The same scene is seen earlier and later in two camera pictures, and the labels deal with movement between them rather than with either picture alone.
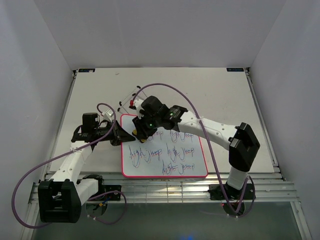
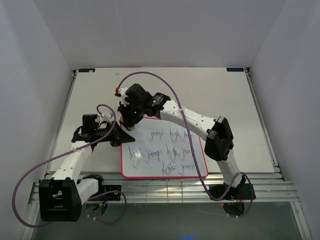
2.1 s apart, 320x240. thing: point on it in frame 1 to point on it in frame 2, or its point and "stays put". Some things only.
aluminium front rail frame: (269, 188) stays put
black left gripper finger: (123, 135) stays put
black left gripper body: (113, 137) stays put
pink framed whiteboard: (169, 153) stays put
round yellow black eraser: (134, 132) to (130, 128)
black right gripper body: (147, 125) to (132, 113)
